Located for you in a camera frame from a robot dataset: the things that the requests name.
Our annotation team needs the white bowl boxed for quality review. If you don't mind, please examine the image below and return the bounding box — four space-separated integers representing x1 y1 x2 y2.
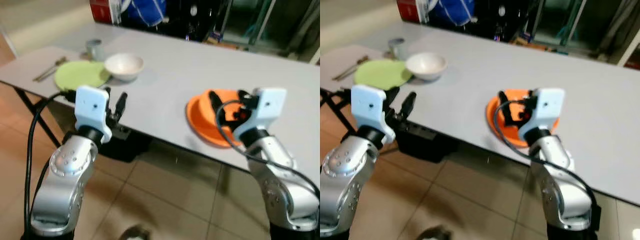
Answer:
405 52 448 82
104 53 145 82

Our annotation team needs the glass sliding door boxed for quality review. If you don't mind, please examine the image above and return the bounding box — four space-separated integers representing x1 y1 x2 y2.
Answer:
525 0 640 53
220 0 321 51

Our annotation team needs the blue bag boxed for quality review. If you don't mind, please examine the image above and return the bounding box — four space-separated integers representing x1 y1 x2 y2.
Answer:
429 0 476 27
122 0 168 27

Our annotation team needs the grey mug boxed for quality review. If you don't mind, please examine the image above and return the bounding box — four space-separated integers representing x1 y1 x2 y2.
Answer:
86 39 106 62
387 38 407 61

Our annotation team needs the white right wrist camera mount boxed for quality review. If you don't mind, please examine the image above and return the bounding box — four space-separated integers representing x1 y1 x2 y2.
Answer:
517 88 566 143
232 87 287 143

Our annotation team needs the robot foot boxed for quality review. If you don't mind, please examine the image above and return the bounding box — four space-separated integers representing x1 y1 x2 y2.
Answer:
120 225 151 240
417 226 451 240

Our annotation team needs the orange plate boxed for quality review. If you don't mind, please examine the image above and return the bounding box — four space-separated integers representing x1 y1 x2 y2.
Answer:
485 89 560 148
186 89 251 148

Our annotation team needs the green plate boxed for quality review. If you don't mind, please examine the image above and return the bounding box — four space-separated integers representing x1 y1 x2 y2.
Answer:
54 61 112 92
354 60 413 92

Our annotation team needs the red box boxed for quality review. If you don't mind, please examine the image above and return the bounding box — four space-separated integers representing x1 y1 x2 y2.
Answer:
90 0 121 23
396 0 426 23

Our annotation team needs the black table leg frame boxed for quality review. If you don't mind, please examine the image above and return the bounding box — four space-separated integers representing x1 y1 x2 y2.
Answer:
320 90 353 136
12 87 61 148

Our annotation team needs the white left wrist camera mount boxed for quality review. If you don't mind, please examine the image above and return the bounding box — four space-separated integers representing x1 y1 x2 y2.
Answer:
351 84 396 146
74 85 114 144

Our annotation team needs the metal spoon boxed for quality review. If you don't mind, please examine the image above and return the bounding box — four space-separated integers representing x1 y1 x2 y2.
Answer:
332 55 371 80
32 56 68 81

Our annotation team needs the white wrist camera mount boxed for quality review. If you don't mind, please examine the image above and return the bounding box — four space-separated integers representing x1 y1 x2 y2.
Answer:
351 84 396 146
74 85 114 144
517 88 566 143
232 87 287 143

